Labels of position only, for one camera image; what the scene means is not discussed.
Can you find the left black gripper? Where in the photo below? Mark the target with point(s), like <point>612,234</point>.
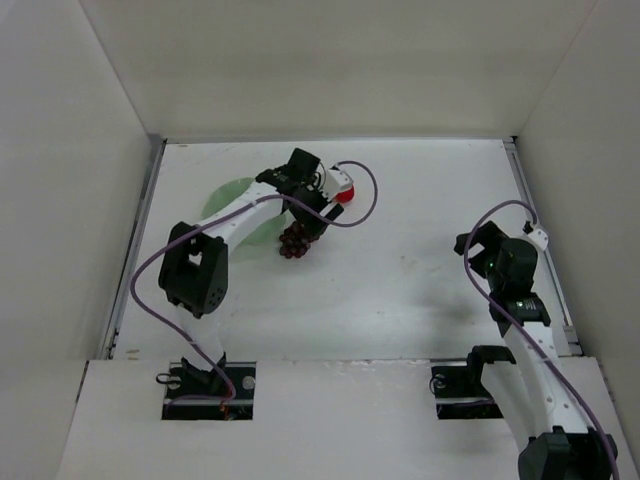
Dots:
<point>310,208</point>

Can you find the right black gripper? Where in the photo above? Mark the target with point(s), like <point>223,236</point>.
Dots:
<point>480,241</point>

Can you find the dark red fake grapes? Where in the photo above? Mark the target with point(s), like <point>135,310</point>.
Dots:
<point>295,241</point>

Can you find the red fake pomegranate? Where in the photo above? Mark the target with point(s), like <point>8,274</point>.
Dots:
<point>346,196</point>

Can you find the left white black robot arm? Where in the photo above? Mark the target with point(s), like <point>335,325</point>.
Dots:
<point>194,272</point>

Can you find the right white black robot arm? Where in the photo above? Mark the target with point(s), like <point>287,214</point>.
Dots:
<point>556,436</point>

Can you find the green wavy fruit bowl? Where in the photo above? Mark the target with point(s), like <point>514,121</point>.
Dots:
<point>227,194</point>

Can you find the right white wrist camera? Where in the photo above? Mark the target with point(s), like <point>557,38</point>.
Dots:
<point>536,235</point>

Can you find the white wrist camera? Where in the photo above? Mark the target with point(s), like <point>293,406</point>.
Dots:
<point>536,235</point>
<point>335,181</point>

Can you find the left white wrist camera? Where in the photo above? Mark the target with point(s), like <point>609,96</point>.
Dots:
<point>335,181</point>

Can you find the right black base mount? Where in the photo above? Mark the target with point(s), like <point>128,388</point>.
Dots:
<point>458,397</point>

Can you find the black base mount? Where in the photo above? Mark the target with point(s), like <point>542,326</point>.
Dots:
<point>193,394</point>
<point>458,397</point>

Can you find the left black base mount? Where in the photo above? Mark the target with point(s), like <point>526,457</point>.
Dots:
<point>193,394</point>

